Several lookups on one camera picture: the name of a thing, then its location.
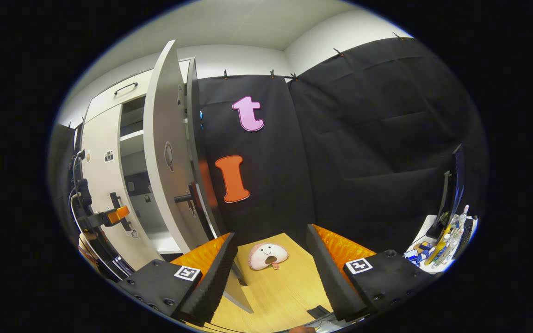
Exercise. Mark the clear bottle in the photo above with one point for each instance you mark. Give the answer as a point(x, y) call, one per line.
point(464, 217)

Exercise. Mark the cabinet door with black cat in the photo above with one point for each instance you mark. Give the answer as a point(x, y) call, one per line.
point(164, 115)

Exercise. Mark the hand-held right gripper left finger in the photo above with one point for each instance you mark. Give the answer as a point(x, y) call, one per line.
point(213, 282)

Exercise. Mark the black monitor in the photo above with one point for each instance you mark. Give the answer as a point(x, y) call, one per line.
point(445, 199)
point(458, 175)

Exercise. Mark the black backdrop cloth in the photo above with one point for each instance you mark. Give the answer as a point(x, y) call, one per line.
point(363, 138)

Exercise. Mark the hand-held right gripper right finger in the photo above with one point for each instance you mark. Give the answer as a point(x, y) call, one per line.
point(331, 277)

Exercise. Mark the cabinet door with camera sticker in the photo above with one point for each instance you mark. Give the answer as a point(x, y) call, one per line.
point(102, 185)

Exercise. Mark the yellow bottle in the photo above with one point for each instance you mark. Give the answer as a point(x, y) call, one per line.
point(437, 247)

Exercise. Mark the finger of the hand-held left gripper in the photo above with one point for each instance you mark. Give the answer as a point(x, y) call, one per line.
point(119, 213)

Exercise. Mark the pink and white plush toy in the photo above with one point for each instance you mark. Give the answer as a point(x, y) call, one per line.
point(266, 256)

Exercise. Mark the blue box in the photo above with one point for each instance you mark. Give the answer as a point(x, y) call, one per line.
point(414, 256)

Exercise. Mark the beige double-door shoe cabinet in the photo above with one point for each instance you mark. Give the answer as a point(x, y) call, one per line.
point(132, 138)

